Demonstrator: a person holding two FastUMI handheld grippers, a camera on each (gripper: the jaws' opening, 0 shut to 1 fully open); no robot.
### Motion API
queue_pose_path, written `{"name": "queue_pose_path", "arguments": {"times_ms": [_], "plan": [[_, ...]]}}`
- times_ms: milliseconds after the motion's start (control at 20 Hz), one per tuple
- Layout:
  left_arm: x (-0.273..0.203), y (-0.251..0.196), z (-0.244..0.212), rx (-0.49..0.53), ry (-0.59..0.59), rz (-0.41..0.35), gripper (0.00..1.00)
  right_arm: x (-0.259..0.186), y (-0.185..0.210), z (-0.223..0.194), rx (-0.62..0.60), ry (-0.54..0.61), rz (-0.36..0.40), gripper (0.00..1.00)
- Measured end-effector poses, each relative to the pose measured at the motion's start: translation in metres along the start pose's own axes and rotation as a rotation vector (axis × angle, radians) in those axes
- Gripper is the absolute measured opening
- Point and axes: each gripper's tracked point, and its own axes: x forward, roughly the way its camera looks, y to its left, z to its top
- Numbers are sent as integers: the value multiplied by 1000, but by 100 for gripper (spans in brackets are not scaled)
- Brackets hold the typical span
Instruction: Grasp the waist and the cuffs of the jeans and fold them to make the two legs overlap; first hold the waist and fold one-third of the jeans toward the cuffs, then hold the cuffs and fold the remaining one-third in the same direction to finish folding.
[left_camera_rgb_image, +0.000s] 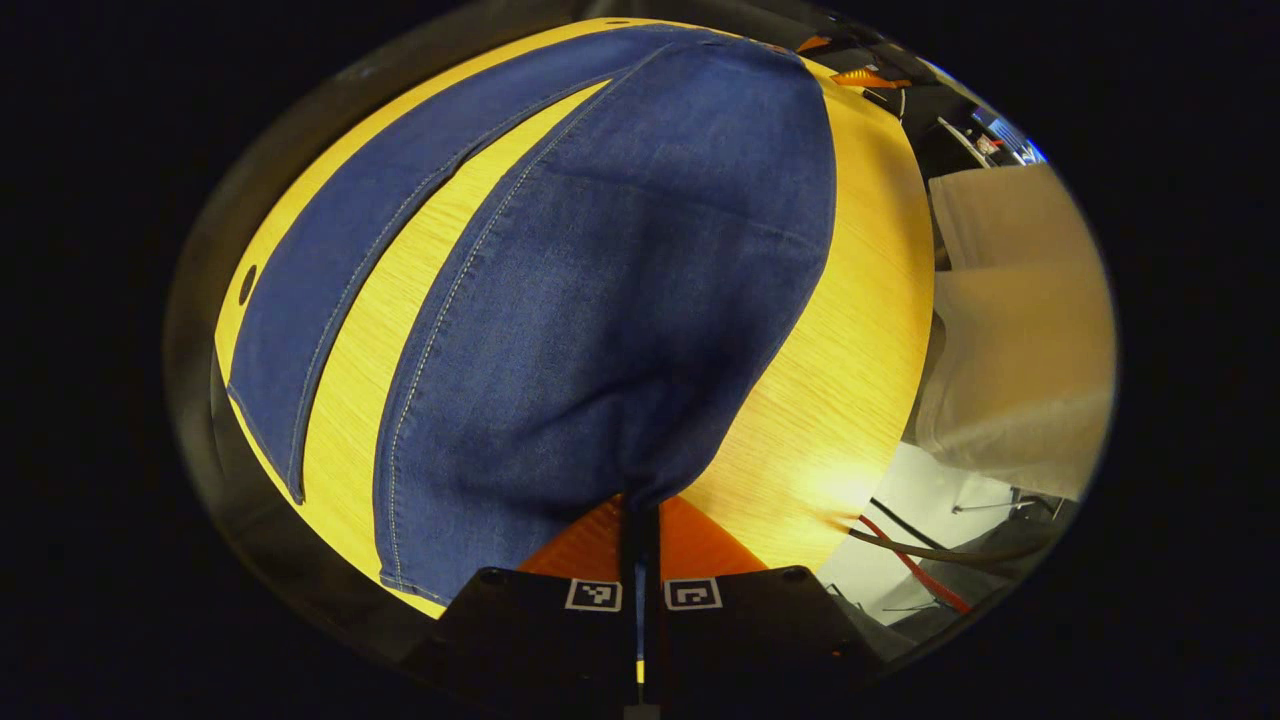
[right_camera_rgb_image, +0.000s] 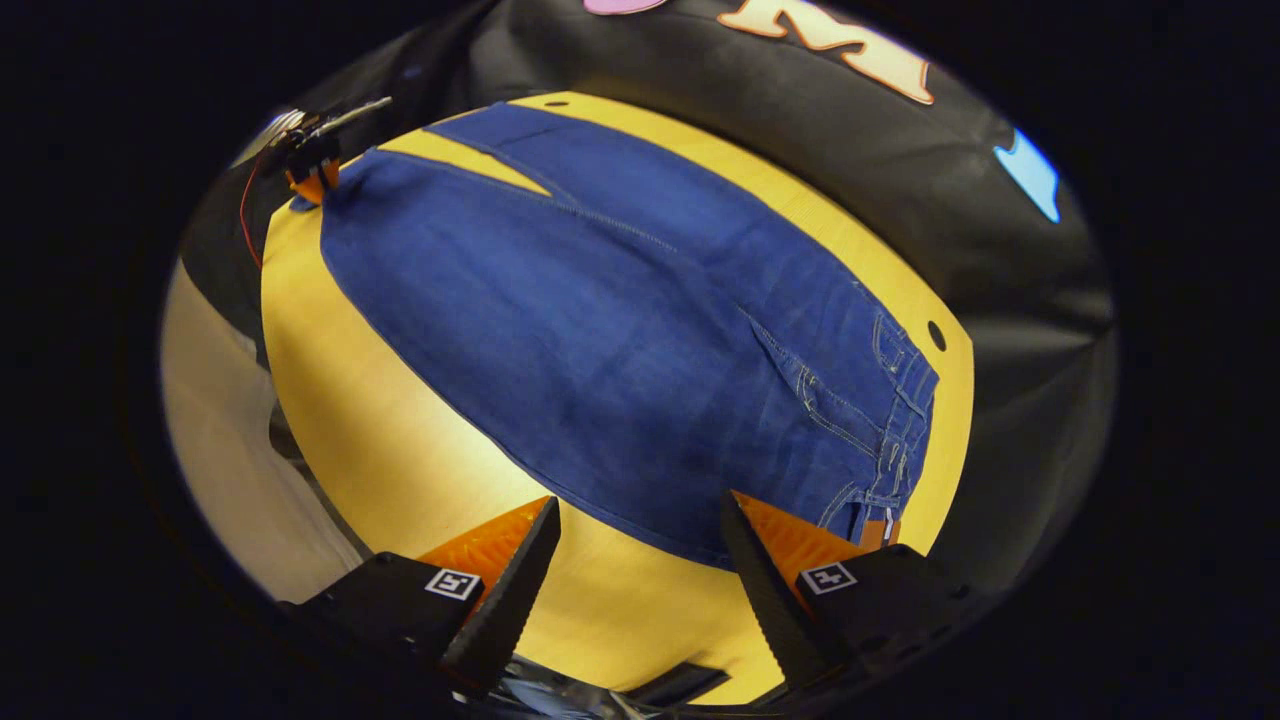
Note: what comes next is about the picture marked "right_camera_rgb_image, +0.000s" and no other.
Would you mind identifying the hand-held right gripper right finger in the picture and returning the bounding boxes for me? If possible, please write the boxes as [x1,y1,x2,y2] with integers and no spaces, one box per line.
[720,490,986,701]

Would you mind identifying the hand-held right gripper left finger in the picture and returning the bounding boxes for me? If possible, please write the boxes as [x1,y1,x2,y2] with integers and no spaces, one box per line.
[280,497,562,701]

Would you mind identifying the blue jeans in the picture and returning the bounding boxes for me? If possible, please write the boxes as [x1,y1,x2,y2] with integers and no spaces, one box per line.
[290,100,941,571]

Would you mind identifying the black backdrop cloth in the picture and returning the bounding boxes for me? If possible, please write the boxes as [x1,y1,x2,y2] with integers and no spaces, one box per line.
[180,0,1118,601]

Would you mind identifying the thin red cable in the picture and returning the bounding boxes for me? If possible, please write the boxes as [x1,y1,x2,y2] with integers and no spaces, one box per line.
[238,150,267,270]

